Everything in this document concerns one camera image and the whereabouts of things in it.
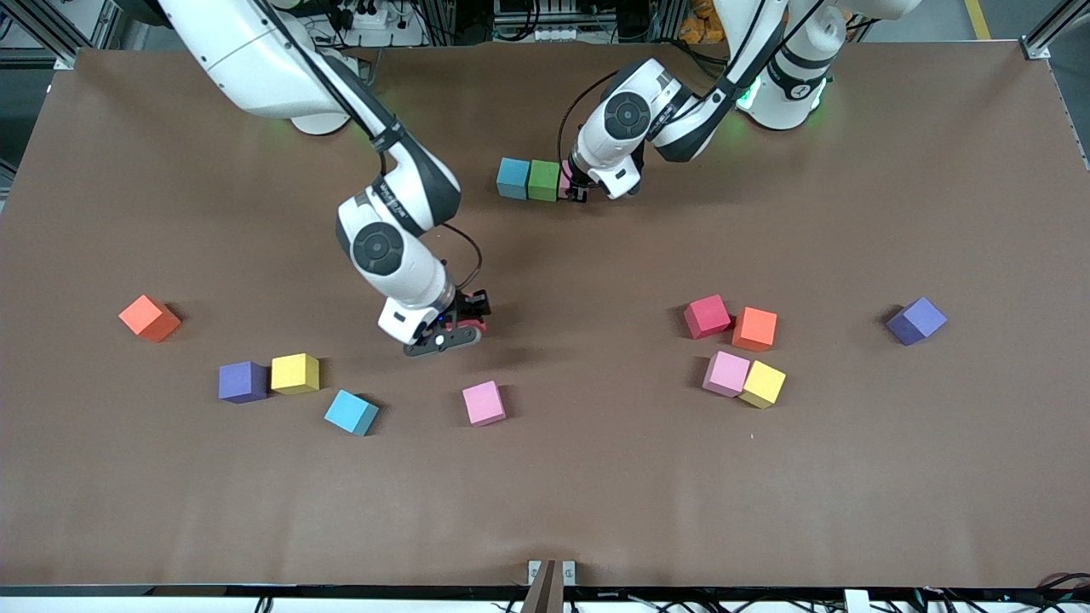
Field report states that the green foam cube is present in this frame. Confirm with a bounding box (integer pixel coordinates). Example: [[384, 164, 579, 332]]
[[528, 160, 561, 203]]

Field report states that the light blue foam cube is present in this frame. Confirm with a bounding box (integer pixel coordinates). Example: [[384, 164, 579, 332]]
[[324, 389, 380, 437], [497, 158, 531, 201]]

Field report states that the orange foam cube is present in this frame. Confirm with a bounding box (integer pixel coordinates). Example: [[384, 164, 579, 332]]
[[118, 295, 182, 344], [731, 306, 778, 352]]

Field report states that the yellow foam cube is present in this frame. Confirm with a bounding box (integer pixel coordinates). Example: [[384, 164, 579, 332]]
[[271, 353, 321, 395], [739, 360, 787, 410]]

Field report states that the background equipment rack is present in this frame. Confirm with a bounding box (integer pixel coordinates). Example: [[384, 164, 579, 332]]
[[426, 0, 682, 46]]

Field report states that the bag of orange items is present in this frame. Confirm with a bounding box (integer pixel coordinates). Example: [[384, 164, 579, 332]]
[[680, 0, 725, 43]]

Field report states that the purple foam cube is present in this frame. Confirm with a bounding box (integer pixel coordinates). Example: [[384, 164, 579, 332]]
[[218, 361, 270, 404], [886, 296, 948, 347]]

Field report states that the white power strip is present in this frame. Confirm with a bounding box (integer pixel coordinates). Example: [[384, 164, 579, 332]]
[[341, 3, 394, 31]]

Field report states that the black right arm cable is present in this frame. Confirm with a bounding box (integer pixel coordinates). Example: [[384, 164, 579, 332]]
[[439, 223, 484, 295]]

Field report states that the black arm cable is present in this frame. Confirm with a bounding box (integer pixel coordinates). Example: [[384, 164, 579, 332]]
[[439, 223, 484, 295], [558, 72, 618, 167]]

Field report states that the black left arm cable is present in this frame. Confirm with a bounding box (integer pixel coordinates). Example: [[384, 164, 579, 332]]
[[558, 72, 618, 167]]

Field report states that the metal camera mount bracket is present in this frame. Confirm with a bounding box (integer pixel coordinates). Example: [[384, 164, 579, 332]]
[[526, 559, 577, 613]]

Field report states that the aluminium frame profile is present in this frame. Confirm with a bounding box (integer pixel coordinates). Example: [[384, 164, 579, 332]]
[[1022, 0, 1090, 60], [0, 0, 129, 71]]

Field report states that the black cable bundle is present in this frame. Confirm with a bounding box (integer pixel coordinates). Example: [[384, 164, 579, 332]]
[[886, 572, 1090, 613]]

